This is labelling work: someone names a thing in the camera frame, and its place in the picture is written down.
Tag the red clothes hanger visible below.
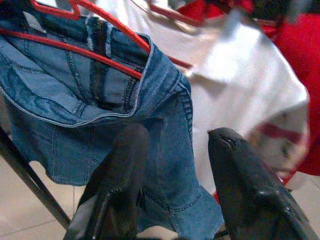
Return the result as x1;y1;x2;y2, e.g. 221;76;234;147
0;0;193;80
147;2;206;27

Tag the blue denim garment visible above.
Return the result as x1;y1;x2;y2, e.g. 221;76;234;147
0;9;226;240

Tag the black clothes rack silver rail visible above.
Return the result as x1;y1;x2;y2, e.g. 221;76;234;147
0;124;72;231

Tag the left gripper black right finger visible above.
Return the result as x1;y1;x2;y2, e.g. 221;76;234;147
207;127;320;240

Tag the red collared shirt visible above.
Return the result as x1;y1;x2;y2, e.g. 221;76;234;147
174;0;320;177

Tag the white printed T-shirt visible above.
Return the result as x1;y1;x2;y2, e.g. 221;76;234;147
97;0;311;198

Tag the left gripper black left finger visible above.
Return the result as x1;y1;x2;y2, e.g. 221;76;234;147
63;122;151;240

